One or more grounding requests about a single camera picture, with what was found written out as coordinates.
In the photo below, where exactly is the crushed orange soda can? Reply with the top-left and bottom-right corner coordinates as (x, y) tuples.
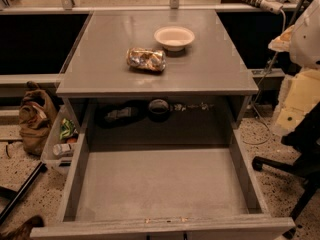
(126, 48), (166, 72)

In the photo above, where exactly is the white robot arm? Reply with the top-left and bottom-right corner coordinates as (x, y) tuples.
(268, 0), (320, 136)

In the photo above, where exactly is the grey drawer cabinet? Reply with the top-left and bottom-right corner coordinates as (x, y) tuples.
(57, 10), (257, 150)

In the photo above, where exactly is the open grey top drawer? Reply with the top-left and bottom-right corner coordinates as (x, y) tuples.
(31, 105), (293, 240)

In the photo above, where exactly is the white can in bin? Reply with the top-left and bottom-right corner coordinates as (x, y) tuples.
(53, 143), (74, 157)

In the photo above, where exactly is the black tape roll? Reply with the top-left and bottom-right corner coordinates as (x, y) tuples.
(148, 99), (170, 115)

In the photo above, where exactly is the white paper bowl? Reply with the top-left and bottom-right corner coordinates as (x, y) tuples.
(154, 26), (195, 52)

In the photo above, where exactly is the orange fruit in bin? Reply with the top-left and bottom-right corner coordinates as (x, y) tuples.
(66, 138), (77, 143)

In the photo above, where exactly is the green snack bag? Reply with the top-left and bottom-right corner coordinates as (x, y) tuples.
(59, 118), (77, 140)

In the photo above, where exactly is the clear plastic bin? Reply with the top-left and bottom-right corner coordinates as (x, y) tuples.
(41, 106), (78, 174)

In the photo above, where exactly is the brown fabric bag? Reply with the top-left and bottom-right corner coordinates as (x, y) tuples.
(19, 81), (58, 156)

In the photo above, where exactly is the black metal bar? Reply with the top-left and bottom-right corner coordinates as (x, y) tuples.
(0, 162), (47, 225)

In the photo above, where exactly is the black office chair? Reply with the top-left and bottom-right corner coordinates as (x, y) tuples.
(251, 101), (320, 240)

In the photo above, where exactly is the white cable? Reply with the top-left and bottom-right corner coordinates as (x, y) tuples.
(242, 8), (288, 146)

